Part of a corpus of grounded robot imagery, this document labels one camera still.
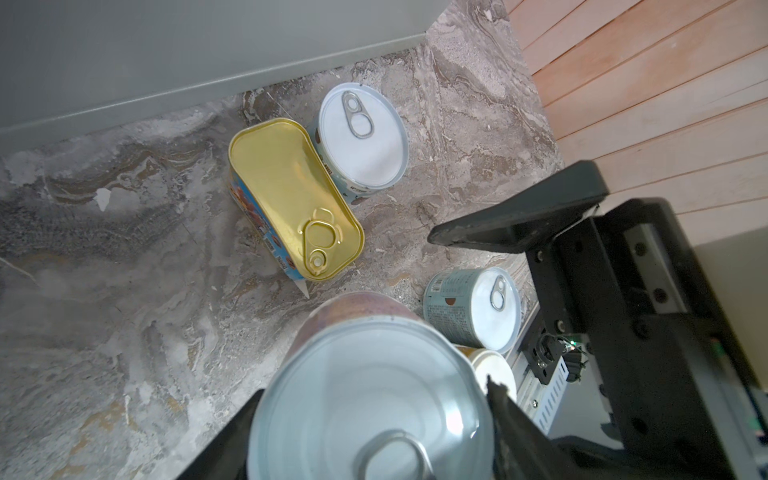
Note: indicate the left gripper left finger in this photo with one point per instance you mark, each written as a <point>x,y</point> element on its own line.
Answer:
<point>225,456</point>

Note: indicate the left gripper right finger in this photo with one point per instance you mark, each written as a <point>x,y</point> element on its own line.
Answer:
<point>521,450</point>

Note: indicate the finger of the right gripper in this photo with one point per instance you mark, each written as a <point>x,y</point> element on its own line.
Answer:
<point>530,218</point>

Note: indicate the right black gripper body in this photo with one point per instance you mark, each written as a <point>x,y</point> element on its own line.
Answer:
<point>683,398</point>

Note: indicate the pink label can front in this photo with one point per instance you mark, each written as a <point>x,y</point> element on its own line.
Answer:
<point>368,390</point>

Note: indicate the blue label can front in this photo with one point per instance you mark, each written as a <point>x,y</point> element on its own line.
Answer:
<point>478,308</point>

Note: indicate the teal label can back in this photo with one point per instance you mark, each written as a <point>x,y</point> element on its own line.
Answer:
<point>361,141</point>

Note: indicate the gold flat sardine tin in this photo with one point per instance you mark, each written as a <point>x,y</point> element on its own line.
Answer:
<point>281,185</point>

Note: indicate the grey metal cabinet box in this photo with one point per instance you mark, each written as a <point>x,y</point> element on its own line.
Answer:
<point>69,68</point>

